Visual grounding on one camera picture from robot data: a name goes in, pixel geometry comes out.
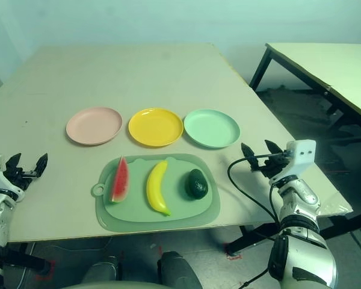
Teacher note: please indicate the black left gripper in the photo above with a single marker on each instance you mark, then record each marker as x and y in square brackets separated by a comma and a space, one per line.
[16, 179]

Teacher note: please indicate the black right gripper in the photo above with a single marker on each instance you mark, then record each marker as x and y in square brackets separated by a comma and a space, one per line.
[273, 167]

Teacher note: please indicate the dark green avocado toy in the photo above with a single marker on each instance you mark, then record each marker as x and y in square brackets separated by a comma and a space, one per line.
[196, 185]

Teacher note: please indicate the watermelon slice toy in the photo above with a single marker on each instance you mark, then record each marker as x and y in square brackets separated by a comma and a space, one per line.
[120, 183]

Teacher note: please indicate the yellow banana toy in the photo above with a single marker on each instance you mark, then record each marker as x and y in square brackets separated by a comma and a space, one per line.
[155, 189]

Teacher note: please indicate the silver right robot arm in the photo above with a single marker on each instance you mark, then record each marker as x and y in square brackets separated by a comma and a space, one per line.
[301, 195]

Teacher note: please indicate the mint green round plate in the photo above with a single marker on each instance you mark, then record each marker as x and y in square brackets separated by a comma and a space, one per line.
[212, 129]

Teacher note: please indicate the pink round plate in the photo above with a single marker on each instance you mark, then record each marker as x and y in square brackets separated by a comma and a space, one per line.
[94, 126]

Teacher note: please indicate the green cutting board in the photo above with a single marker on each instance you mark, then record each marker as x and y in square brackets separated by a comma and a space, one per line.
[180, 210]

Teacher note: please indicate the yellow round plate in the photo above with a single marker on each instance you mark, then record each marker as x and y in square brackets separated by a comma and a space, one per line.
[155, 128]

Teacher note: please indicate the side table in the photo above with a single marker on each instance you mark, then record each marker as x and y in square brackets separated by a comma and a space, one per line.
[334, 60]

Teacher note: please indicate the grey left robot leg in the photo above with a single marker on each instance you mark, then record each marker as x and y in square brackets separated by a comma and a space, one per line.
[103, 271]

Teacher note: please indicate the grey robot leg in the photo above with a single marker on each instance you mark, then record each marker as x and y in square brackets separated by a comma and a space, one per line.
[177, 271]
[103, 271]

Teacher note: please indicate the grey robot torso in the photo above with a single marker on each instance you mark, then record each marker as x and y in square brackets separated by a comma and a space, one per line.
[102, 286]

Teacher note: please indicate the grey right robot leg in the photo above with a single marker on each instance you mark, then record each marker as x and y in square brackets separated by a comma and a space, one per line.
[177, 271]

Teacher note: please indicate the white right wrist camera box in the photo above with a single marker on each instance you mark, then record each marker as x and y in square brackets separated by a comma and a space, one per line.
[302, 156]

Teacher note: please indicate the black table leg frame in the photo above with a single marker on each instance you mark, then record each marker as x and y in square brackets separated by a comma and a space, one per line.
[246, 238]
[27, 260]

